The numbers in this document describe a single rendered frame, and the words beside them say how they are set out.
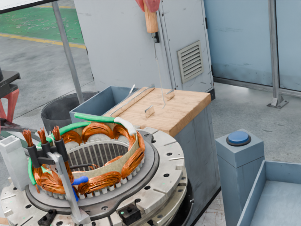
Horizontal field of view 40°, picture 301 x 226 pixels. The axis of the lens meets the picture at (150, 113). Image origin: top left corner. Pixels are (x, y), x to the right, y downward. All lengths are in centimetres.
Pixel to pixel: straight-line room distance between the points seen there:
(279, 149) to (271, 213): 209
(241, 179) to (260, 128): 216
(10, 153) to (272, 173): 44
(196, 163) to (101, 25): 254
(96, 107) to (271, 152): 177
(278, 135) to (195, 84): 78
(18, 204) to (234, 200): 44
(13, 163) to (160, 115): 37
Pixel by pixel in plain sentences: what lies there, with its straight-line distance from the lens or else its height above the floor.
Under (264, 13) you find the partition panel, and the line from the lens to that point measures 313.
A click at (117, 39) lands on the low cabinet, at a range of 334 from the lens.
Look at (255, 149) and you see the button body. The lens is 86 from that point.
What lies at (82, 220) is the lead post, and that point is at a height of 111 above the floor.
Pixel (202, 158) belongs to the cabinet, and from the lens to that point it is 103.
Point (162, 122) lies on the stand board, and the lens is 91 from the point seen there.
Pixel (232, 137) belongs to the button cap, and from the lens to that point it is 85.
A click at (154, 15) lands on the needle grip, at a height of 133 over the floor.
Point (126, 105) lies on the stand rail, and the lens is 100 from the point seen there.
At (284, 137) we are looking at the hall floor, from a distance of 289.
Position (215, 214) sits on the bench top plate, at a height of 78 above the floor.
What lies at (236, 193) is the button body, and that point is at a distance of 89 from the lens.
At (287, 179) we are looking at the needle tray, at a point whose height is 103.
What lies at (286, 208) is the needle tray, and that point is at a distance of 70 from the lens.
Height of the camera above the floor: 147
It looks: 25 degrees down
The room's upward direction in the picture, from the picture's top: 11 degrees counter-clockwise
